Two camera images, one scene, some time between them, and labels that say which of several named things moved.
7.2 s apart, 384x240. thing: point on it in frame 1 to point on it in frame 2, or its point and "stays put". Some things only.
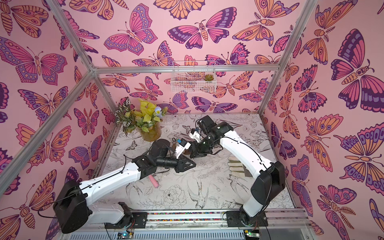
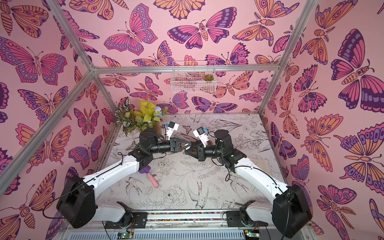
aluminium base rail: x=282 y=225 stays put
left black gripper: x=183 y=161 to x=175 y=145
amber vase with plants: x=146 y=118 stays put
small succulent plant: x=208 y=77 stays put
